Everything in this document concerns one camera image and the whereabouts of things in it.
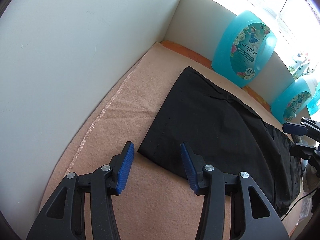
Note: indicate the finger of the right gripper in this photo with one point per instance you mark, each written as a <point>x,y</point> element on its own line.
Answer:
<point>304,151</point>
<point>295,129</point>

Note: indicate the black pants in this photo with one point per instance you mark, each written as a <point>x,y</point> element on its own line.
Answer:
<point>226,133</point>

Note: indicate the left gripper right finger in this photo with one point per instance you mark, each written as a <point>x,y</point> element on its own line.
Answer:
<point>252,215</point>

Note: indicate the white wardrobe cabinet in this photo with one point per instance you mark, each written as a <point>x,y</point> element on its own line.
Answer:
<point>59,58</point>

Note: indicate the blue detergent bottle left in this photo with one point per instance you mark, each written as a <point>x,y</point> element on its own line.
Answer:
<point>244,48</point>

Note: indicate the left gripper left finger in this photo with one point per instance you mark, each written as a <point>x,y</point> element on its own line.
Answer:
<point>63,215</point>

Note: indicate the blue detergent bottle on sill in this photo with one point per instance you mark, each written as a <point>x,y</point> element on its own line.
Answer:
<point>313,105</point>

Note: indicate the blue detergent bottle middle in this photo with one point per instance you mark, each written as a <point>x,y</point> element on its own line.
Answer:
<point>293,99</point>

